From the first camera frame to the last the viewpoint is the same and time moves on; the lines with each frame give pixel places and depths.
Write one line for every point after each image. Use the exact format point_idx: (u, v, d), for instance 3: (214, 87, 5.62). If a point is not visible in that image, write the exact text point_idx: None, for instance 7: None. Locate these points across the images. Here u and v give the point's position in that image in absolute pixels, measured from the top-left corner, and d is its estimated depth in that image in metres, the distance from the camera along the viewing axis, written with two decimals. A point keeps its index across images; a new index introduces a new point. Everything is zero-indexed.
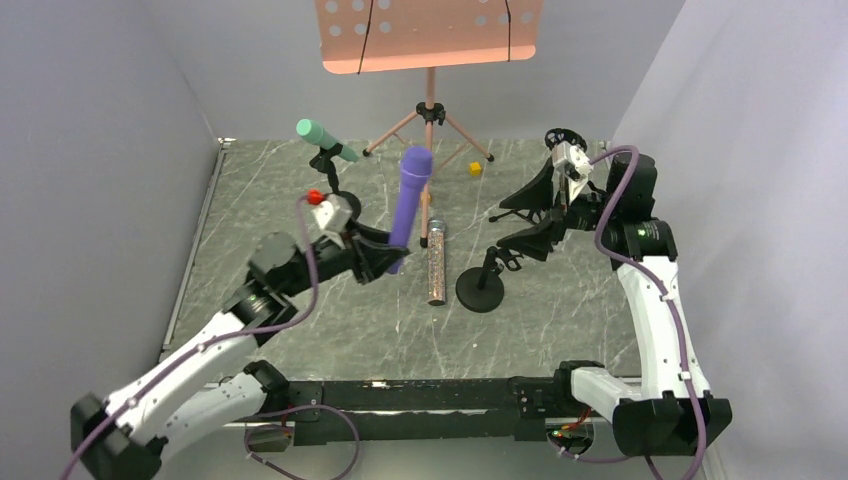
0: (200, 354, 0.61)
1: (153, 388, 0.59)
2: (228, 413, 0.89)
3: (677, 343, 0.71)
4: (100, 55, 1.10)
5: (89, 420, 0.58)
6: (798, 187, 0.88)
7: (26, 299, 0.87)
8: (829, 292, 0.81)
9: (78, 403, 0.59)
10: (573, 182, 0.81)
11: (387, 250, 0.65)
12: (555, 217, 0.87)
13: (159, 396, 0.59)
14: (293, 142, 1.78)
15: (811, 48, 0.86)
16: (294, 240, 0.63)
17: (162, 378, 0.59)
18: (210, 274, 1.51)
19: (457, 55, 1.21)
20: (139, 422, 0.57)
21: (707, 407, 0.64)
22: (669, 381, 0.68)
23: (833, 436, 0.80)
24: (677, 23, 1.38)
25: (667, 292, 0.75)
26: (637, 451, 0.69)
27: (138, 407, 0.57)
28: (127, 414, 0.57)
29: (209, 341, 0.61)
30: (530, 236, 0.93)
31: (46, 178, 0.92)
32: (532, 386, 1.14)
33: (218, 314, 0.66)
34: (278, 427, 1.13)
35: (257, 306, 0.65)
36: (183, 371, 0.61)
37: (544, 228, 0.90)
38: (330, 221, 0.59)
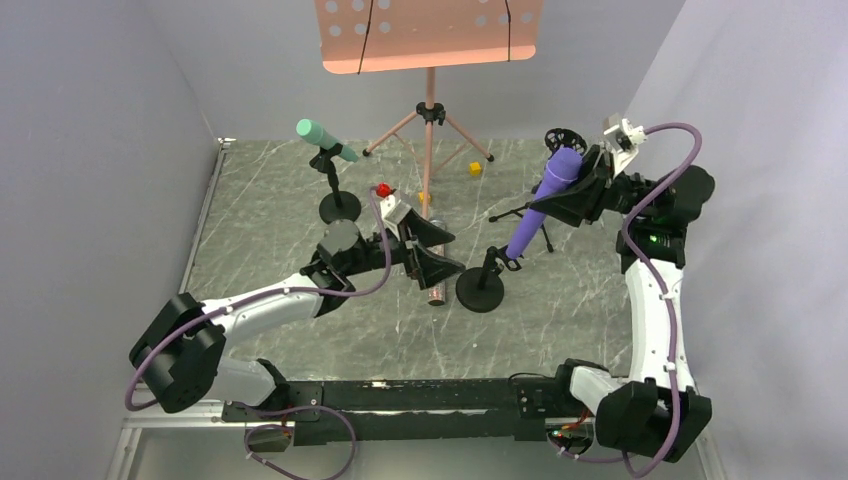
0: (283, 294, 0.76)
1: (245, 305, 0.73)
2: (248, 385, 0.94)
3: (669, 336, 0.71)
4: (100, 54, 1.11)
5: (182, 315, 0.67)
6: (800, 189, 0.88)
7: (26, 300, 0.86)
8: (828, 292, 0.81)
9: (173, 298, 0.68)
10: (623, 152, 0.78)
11: (441, 265, 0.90)
12: (599, 176, 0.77)
13: (247, 313, 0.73)
14: (293, 142, 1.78)
15: (809, 49, 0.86)
16: (356, 228, 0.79)
17: (252, 300, 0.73)
18: (210, 273, 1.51)
19: (456, 55, 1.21)
20: (230, 328, 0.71)
21: (688, 402, 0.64)
22: (654, 370, 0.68)
23: (836, 438, 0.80)
24: (676, 22, 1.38)
25: (667, 291, 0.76)
26: (611, 441, 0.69)
27: (230, 316, 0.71)
28: (221, 318, 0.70)
29: (294, 286, 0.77)
30: (566, 197, 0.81)
31: (45, 179, 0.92)
32: (532, 386, 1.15)
33: (297, 273, 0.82)
34: (278, 427, 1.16)
35: (326, 280, 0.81)
36: (268, 301, 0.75)
37: (585, 188, 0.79)
38: (390, 209, 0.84)
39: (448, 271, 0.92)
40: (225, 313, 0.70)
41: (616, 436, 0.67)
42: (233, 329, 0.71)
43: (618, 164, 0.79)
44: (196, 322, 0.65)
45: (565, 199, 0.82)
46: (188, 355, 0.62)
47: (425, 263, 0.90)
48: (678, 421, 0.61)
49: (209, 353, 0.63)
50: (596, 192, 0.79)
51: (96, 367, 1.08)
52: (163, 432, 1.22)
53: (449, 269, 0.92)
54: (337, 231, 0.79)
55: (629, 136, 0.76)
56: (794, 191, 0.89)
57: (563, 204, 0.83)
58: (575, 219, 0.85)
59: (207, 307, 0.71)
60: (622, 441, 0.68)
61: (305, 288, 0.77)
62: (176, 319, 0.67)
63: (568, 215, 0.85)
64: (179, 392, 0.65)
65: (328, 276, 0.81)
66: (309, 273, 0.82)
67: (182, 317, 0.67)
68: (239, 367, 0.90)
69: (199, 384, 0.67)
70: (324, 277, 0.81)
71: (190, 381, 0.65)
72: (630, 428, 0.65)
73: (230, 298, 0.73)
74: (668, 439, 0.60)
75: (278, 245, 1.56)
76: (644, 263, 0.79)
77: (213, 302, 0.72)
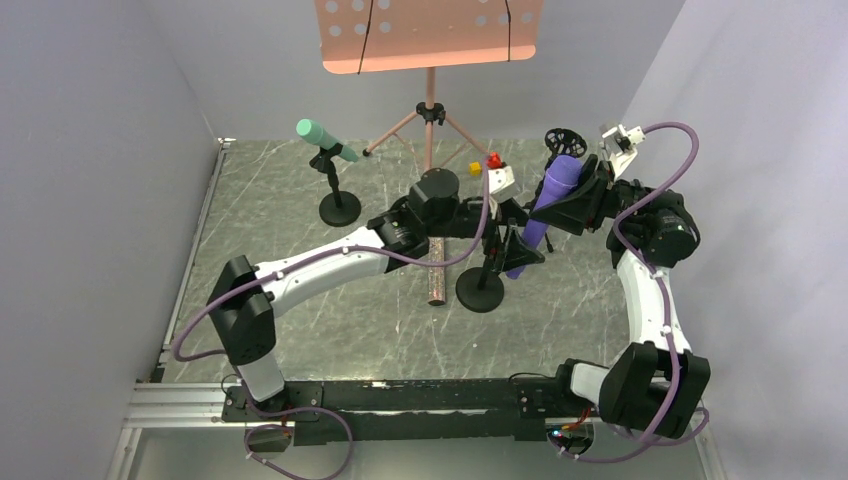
0: (341, 255, 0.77)
1: (298, 270, 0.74)
2: (258, 376, 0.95)
3: (662, 306, 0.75)
4: (101, 56, 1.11)
5: (239, 278, 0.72)
6: (799, 187, 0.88)
7: (26, 300, 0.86)
8: (829, 290, 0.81)
9: (232, 262, 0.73)
10: (622, 154, 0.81)
11: (524, 252, 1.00)
12: (599, 177, 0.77)
13: (299, 278, 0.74)
14: (293, 142, 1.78)
15: (809, 50, 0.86)
16: (455, 183, 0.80)
17: (305, 264, 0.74)
18: (210, 274, 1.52)
19: (456, 56, 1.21)
20: (279, 295, 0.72)
21: (686, 363, 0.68)
22: (653, 337, 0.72)
23: (836, 438, 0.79)
24: (677, 22, 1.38)
25: (657, 271, 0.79)
26: (615, 411, 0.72)
27: (281, 282, 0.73)
28: (272, 284, 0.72)
29: (353, 247, 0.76)
30: (568, 204, 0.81)
31: (45, 180, 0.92)
32: (533, 386, 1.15)
33: (362, 229, 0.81)
34: (277, 428, 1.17)
35: (396, 234, 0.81)
36: (324, 264, 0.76)
37: (587, 191, 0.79)
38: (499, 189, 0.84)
39: (525, 260, 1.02)
40: (275, 278, 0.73)
41: (622, 405, 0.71)
42: (284, 296, 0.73)
43: (618, 167, 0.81)
44: (244, 288, 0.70)
45: (568, 205, 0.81)
46: (243, 318, 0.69)
47: (511, 248, 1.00)
48: (676, 378, 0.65)
49: (257, 322, 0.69)
50: (598, 194, 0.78)
51: (96, 367, 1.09)
52: (163, 432, 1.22)
53: (527, 257, 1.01)
54: (432, 182, 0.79)
55: (628, 136, 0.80)
56: (794, 190, 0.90)
57: (564, 210, 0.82)
58: (578, 226, 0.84)
59: (261, 272, 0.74)
60: (627, 409, 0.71)
61: (368, 248, 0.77)
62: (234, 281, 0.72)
63: (569, 222, 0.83)
64: (243, 346, 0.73)
65: (397, 230, 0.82)
66: (376, 226, 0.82)
67: (238, 280, 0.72)
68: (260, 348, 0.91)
69: (261, 342, 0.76)
70: (395, 230, 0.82)
71: (250, 338, 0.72)
72: (634, 391, 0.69)
73: (285, 263, 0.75)
74: (667, 400, 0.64)
75: (278, 245, 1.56)
76: (634, 253, 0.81)
77: (269, 265, 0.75)
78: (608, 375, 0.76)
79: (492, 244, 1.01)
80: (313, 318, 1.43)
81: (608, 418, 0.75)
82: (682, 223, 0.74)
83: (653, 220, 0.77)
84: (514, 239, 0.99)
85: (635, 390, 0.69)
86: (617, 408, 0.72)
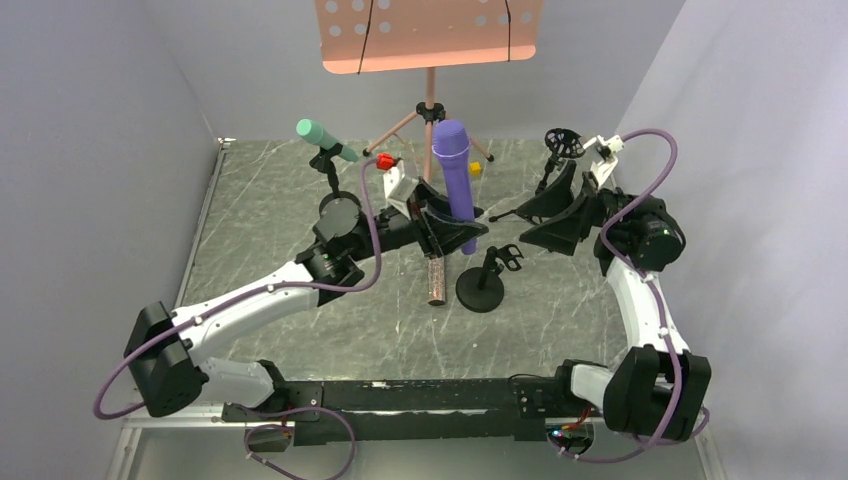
0: (267, 294, 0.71)
1: (219, 313, 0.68)
2: (245, 389, 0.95)
3: (656, 308, 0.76)
4: (101, 55, 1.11)
5: (153, 326, 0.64)
6: (799, 188, 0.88)
7: (26, 300, 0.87)
8: (830, 291, 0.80)
9: (145, 309, 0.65)
10: (603, 163, 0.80)
11: (459, 228, 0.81)
12: (586, 195, 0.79)
13: (221, 322, 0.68)
14: (293, 141, 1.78)
15: (808, 49, 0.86)
16: (357, 211, 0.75)
17: (227, 306, 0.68)
18: (210, 274, 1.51)
19: (455, 55, 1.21)
20: (199, 342, 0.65)
21: (687, 364, 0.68)
22: (650, 340, 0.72)
23: (837, 440, 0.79)
24: (676, 22, 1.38)
25: (647, 274, 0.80)
26: (622, 420, 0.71)
27: (200, 328, 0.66)
28: (190, 331, 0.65)
29: (279, 283, 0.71)
30: (555, 224, 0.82)
31: (46, 179, 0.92)
32: (532, 386, 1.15)
33: (289, 264, 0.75)
34: (278, 427, 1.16)
35: (326, 266, 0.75)
36: (249, 304, 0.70)
37: (575, 208, 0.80)
38: (396, 188, 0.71)
39: (464, 238, 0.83)
40: (195, 325, 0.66)
41: (627, 412, 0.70)
42: (204, 343, 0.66)
43: (601, 175, 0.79)
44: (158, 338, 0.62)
45: (555, 225, 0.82)
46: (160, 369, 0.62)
47: (441, 229, 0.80)
48: (679, 378, 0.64)
49: (176, 372, 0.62)
50: (586, 213, 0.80)
51: (96, 367, 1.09)
52: (163, 432, 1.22)
53: (465, 233, 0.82)
54: (331, 218, 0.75)
55: (607, 145, 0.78)
56: (792, 190, 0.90)
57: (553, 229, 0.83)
58: (569, 246, 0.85)
59: (179, 318, 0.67)
60: (633, 416, 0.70)
61: (296, 283, 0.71)
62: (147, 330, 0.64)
63: (559, 243, 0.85)
64: (164, 399, 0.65)
65: (327, 261, 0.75)
66: (305, 260, 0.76)
67: (151, 330, 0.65)
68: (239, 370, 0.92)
69: (185, 393, 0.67)
70: (324, 261, 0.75)
71: (173, 389, 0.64)
72: (639, 395, 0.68)
73: (205, 306, 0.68)
74: (673, 400, 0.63)
75: (278, 245, 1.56)
76: (622, 259, 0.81)
77: (186, 310, 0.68)
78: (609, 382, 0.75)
79: (423, 240, 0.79)
80: (313, 318, 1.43)
81: (615, 429, 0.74)
82: (667, 227, 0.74)
83: (637, 227, 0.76)
84: (433, 218, 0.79)
85: (640, 396, 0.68)
86: (624, 415, 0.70)
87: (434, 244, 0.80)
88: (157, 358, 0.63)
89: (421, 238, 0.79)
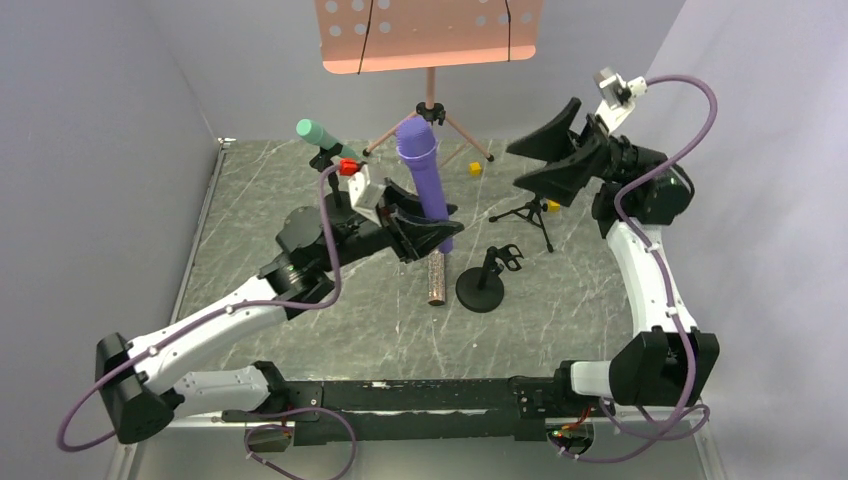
0: (225, 315, 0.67)
1: (176, 341, 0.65)
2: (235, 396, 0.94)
3: (662, 282, 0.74)
4: (101, 56, 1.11)
5: (111, 359, 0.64)
6: (800, 187, 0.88)
7: (26, 299, 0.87)
8: (830, 289, 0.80)
9: (105, 342, 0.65)
10: (619, 107, 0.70)
11: (433, 228, 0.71)
12: (599, 139, 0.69)
13: (178, 351, 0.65)
14: (293, 142, 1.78)
15: (808, 48, 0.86)
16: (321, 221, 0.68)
17: (183, 333, 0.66)
18: (210, 274, 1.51)
19: (456, 55, 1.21)
20: (155, 374, 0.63)
21: (696, 341, 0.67)
22: (658, 318, 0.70)
23: (837, 439, 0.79)
24: (676, 22, 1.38)
25: (652, 244, 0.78)
26: (630, 395, 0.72)
27: (156, 358, 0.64)
28: (146, 362, 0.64)
29: (236, 304, 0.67)
30: (561, 170, 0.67)
31: (46, 179, 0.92)
32: (532, 386, 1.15)
33: (253, 280, 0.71)
34: (278, 427, 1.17)
35: (292, 277, 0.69)
36: (207, 328, 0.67)
37: (584, 156, 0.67)
38: (360, 198, 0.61)
39: (440, 238, 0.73)
40: (150, 355, 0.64)
41: (636, 389, 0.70)
42: (162, 373, 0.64)
43: (615, 120, 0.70)
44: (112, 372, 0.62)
45: (559, 173, 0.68)
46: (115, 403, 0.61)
47: (413, 231, 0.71)
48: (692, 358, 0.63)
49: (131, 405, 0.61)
50: (595, 161, 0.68)
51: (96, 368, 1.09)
52: (162, 432, 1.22)
53: (441, 232, 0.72)
54: (292, 230, 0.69)
55: (630, 87, 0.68)
56: (793, 189, 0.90)
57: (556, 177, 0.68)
58: (563, 199, 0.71)
59: (137, 349, 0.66)
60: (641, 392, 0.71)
61: (254, 302, 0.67)
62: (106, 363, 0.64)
63: (557, 193, 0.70)
64: (131, 426, 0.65)
65: (292, 273, 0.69)
66: (271, 274, 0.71)
67: (111, 362, 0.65)
68: (222, 381, 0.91)
69: (156, 419, 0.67)
70: (289, 273, 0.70)
71: (136, 418, 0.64)
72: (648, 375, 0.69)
73: (163, 335, 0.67)
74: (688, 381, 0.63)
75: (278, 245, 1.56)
76: (627, 224, 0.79)
77: (146, 339, 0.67)
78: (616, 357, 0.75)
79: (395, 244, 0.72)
80: (313, 318, 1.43)
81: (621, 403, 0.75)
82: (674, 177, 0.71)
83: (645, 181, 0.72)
84: (405, 222, 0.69)
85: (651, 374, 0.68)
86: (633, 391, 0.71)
87: (407, 249, 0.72)
88: (116, 390, 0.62)
89: (393, 242, 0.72)
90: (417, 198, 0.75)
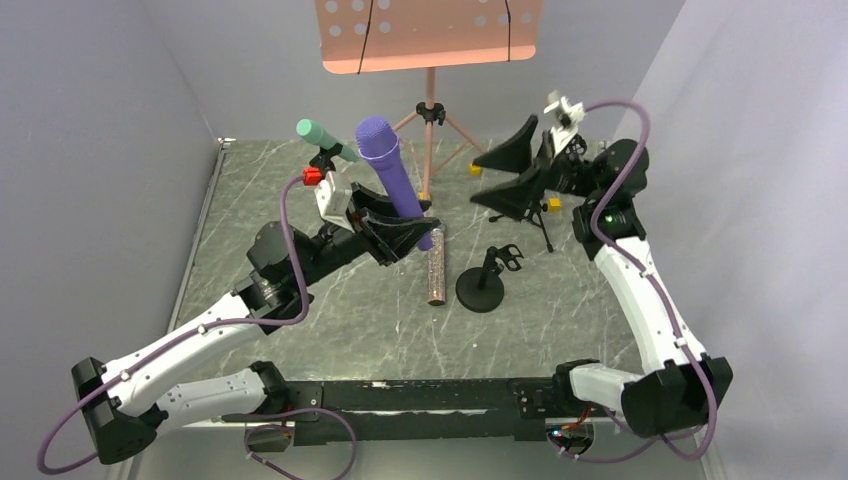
0: (199, 336, 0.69)
1: (148, 365, 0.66)
2: (229, 401, 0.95)
3: (665, 311, 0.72)
4: (101, 55, 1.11)
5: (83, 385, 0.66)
6: (799, 188, 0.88)
7: (26, 300, 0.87)
8: (830, 290, 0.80)
9: (76, 368, 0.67)
10: (564, 131, 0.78)
11: (409, 227, 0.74)
12: (541, 166, 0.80)
13: (150, 374, 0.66)
14: (293, 141, 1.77)
15: (807, 49, 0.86)
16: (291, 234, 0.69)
17: (156, 357, 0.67)
18: (210, 274, 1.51)
19: (455, 56, 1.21)
20: (127, 398, 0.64)
21: (709, 369, 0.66)
22: (669, 351, 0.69)
23: (836, 440, 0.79)
24: (676, 22, 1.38)
25: (646, 268, 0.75)
26: (650, 428, 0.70)
27: (128, 383, 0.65)
28: (118, 387, 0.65)
29: (209, 324, 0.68)
30: (509, 191, 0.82)
31: (45, 180, 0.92)
32: (533, 387, 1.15)
33: (227, 297, 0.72)
34: (278, 427, 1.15)
35: (267, 293, 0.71)
36: (180, 350, 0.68)
37: (528, 178, 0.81)
38: (327, 205, 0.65)
39: (418, 234, 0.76)
40: (121, 380, 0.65)
41: (657, 422, 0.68)
42: (135, 397, 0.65)
43: (559, 143, 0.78)
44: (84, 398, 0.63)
45: (508, 194, 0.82)
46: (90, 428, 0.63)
47: (389, 234, 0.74)
48: (711, 393, 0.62)
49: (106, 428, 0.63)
50: (539, 183, 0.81)
51: None
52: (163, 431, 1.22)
53: (417, 230, 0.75)
54: (260, 246, 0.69)
55: (568, 113, 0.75)
56: (792, 190, 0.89)
57: (507, 197, 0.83)
58: (517, 212, 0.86)
59: (109, 374, 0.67)
60: (663, 424, 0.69)
61: (227, 322, 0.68)
62: (79, 389, 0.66)
63: (510, 209, 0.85)
64: (109, 448, 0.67)
65: (267, 288, 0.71)
66: (245, 288, 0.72)
67: (84, 387, 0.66)
68: (209, 389, 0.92)
69: (134, 438, 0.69)
70: (264, 288, 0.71)
71: (113, 440, 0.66)
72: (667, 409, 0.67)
73: (135, 359, 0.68)
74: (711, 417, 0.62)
75: None
76: (613, 248, 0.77)
77: (117, 364, 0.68)
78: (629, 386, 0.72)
79: (373, 249, 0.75)
80: (313, 318, 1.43)
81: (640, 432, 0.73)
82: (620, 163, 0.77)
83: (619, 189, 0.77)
84: (377, 226, 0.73)
85: (669, 408, 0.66)
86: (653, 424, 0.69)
87: (385, 251, 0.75)
88: (89, 415, 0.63)
89: (372, 247, 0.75)
90: (388, 201, 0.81)
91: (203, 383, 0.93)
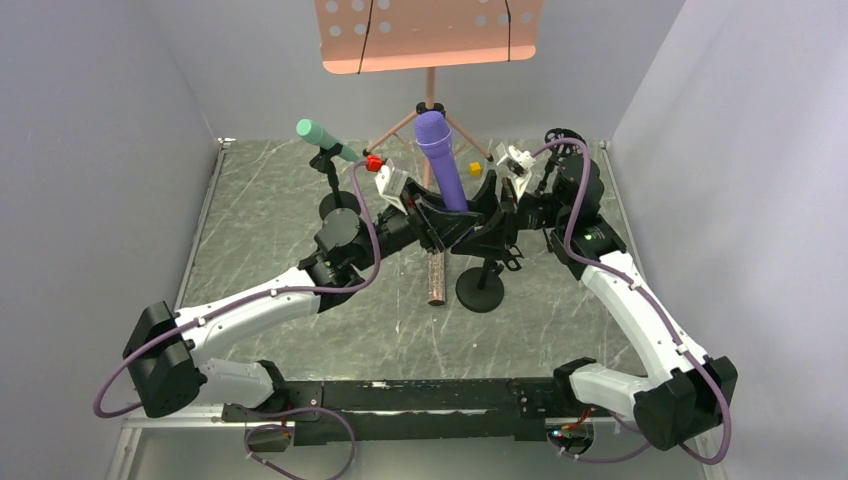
0: (270, 297, 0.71)
1: (222, 315, 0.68)
2: (242, 389, 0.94)
3: (661, 319, 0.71)
4: (101, 55, 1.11)
5: (158, 325, 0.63)
6: (799, 187, 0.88)
7: (25, 299, 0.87)
8: (829, 289, 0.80)
9: (149, 307, 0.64)
10: (518, 178, 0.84)
11: (455, 219, 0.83)
12: (505, 208, 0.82)
13: (223, 324, 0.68)
14: (293, 141, 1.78)
15: (807, 49, 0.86)
16: (357, 219, 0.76)
17: (230, 309, 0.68)
18: (210, 274, 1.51)
19: (455, 55, 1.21)
20: (202, 343, 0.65)
21: (715, 371, 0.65)
22: (673, 360, 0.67)
23: (835, 440, 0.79)
24: (676, 22, 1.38)
25: (633, 280, 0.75)
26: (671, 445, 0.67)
27: (204, 329, 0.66)
28: (193, 332, 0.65)
29: (282, 288, 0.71)
30: (482, 235, 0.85)
31: (45, 178, 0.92)
32: (532, 387, 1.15)
33: (292, 269, 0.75)
34: (278, 427, 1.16)
35: (328, 274, 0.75)
36: (251, 308, 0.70)
37: (496, 223, 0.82)
38: (387, 184, 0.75)
39: (462, 228, 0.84)
40: (197, 326, 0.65)
41: (677, 436, 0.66)
42: (206, 344, 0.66)
43: (518, 190, 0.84)
44: (169, 335, 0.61)
45: (482, 238, 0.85)
46: (163, 369, 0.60)
47: (438, 222, 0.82)
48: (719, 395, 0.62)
49: (179, 373, 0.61)
50: (508, 225, 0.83)
51: (95, 367, 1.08)
52: (163, 431, 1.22)
53: (463, 223, 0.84)
54: (332, 226, 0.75)
55: (519, 162, 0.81)
56: (792, 189, 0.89)
57: (484, 242, 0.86)
58: (499, 252, 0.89)
59: (181, 319, 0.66)
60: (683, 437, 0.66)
61: (298, 288, 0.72)
62: (151, 329, 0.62)
63: (490, 251, 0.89)
64: (160, 399, 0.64)
65: (329, 269, 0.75)
66: (308, 266, 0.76)
67: (155, 329, 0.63)
68: (234, 369, 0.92)
69: (183, 394, 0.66)
70: (326, 269, 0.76)
71: (171, 390, 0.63)
72: (683, 420, 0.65)
73: (208, 308, 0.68)
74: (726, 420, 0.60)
75: (278, 245, 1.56)
76: (597, 266, 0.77)
77: (188, 311, 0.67)
78: (641, 402, 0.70)
79: (423, 236, 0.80)
80: (313, 318, 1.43)
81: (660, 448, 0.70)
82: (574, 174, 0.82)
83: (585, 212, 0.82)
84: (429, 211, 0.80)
85: (685, 419, 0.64)
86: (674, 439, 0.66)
87: (434, 238, 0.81)
88: (163, 356, 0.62)
89: (421, 235, 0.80)
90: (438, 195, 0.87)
91: (230, 363, 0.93)
